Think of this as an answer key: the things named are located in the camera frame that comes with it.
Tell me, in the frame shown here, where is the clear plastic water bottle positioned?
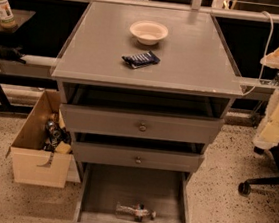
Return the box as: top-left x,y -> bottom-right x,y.
115,202 -> 157,223

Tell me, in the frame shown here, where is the top grey drawer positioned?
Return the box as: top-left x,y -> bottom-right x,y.
60,104 -> 223,144

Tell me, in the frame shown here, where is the middle grey drawer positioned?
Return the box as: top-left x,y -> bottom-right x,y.
72,142 -> 205,173

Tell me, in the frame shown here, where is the grey drawer cabinet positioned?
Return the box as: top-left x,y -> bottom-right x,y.
32,0 -> 253,223

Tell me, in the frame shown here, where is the bottom open grey drawer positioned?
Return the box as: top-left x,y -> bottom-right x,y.
72,164 -> 189,223

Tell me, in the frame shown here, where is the dark blue snack packet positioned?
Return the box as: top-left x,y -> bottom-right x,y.
121,51 -> 160,69

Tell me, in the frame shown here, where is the white paper bowl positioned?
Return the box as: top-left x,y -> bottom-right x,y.
130,20 -> 169,46

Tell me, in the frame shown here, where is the yellow sponge in box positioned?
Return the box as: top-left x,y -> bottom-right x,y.
55,141 -> 72,154

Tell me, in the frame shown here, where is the cardboard box on floor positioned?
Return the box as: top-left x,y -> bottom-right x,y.
9,90 -> 72,188

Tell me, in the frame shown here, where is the white cable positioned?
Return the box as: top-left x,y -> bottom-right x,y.
242,9 -> 277,100

